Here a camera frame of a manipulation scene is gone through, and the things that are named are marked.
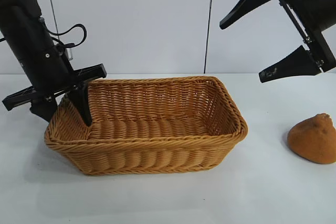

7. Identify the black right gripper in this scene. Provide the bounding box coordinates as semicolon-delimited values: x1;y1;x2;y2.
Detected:
219;0;336;83

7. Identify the black cable loop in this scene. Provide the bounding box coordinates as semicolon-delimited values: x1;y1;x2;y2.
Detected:
41;23;88;49

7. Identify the brown wicker basket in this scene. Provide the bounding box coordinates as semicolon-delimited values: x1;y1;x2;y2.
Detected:
44;76;249;176

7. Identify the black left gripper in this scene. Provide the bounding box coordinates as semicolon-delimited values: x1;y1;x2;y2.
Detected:
2;45;107;127

